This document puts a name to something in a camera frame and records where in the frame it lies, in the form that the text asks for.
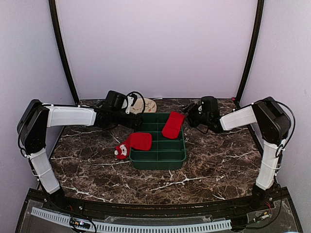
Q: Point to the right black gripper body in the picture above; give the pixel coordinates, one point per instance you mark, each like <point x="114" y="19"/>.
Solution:
<point x="196" y="118"/>

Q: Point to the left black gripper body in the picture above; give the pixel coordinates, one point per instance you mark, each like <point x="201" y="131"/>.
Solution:
<point x="116" y="119"/>

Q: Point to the red sock plain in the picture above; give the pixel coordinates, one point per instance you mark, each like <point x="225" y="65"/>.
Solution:
<point x="173" y="125"/>

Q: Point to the green divided plastic organizer tray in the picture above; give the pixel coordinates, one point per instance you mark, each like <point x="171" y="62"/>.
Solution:
<point x="165" y="153"/>

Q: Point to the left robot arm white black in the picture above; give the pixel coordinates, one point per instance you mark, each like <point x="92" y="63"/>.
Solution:
<point x="32" y="127"/>

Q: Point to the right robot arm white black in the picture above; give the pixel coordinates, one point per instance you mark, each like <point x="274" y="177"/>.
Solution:
<point x="275" y="126"/>

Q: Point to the beige bird pattern plate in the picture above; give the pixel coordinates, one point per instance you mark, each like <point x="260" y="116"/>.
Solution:
<point x="148" y="105"/>

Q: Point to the red Santa sock in tray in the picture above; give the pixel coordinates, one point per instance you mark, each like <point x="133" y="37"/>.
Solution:
<point x="138" y="141"/>

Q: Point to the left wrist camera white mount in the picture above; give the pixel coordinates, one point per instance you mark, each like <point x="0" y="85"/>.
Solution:
<point x="128" y="102"/>

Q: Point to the white slotted cable duct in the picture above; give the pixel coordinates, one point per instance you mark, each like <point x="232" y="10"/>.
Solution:
<point x="104" y="227"/>

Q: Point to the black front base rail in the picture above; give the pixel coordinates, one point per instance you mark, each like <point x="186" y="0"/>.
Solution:
<point x="98" y="210"/>

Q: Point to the black right frame post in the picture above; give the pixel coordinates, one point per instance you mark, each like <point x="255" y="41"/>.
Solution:
<point x="251" y="51"/>

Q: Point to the black frame post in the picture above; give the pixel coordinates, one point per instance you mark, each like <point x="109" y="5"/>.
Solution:
<point x="61" y="50"/>
<point x="251" y="51"/>

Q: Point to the black left frame post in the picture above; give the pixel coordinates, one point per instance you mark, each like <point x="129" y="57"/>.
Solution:
<point x="61" y="50"/>

